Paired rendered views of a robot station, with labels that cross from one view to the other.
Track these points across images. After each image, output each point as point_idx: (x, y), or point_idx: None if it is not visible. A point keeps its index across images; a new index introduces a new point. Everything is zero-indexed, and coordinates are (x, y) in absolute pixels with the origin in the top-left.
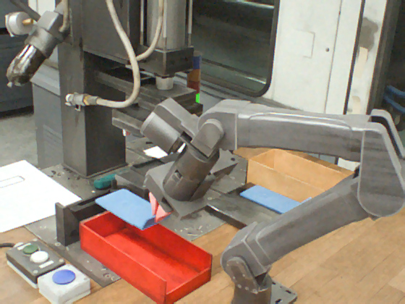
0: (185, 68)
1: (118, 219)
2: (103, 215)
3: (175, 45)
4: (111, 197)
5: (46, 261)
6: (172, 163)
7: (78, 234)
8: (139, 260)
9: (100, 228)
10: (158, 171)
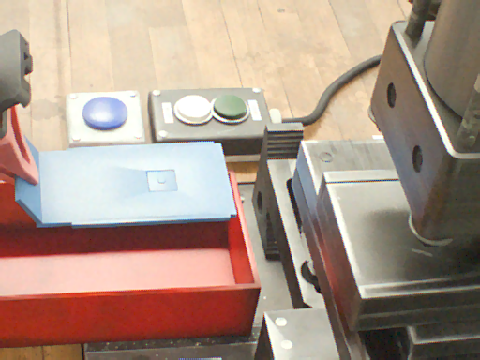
0: (405, 186)
1: (245, 282)
2: (240, 223)
3: (427, 57)
4: (205, 172)
5: (174, 114)
6: (15, 86)
7: (261, 217)
8: (93, 275)
9: (233, 239)
10: (5, 52)
